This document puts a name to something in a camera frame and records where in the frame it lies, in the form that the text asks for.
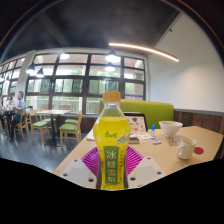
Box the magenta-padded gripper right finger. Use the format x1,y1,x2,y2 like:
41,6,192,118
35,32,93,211
124,145,167,190

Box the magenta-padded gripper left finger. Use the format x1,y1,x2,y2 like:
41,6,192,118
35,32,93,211
59,145,101,190

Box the yellow drink bottle green label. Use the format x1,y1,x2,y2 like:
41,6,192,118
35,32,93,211
92,91,132,191

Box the small white flat device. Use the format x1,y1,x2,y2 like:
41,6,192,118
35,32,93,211
147,136,162,145

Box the small dark flat box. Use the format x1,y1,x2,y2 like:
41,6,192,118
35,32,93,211
128,135,140,145

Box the white paper sheets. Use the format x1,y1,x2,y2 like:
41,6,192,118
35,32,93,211
85,129,98,142

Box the white ceramic mug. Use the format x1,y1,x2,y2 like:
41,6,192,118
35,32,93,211
176,137,198,160

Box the wooden chairs with green seats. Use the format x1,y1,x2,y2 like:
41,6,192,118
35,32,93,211
0,109,84,149

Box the black framed picture stand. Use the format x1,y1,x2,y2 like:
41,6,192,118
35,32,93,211
123,112,148,134

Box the white ceramic bowl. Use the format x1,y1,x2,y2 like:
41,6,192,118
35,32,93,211
158,120,184,138

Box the flat round red coaster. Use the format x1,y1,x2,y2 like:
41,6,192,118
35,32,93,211
193,146,205,155

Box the green upholstered bench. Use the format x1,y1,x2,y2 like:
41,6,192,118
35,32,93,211
99,99,175,130

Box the wooden dining table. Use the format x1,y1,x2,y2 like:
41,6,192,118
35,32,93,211
35,109,72,148

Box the person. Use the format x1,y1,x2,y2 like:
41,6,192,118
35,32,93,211
9,90,27,141
4,96,15,110

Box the black pendant lamps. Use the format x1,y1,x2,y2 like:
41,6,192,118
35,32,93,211
25,49,122,79

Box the long curved linear light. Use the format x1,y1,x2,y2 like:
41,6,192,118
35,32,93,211
108,41,180,63

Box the black framed window wall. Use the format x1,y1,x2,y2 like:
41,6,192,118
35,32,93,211
0,53,148,116

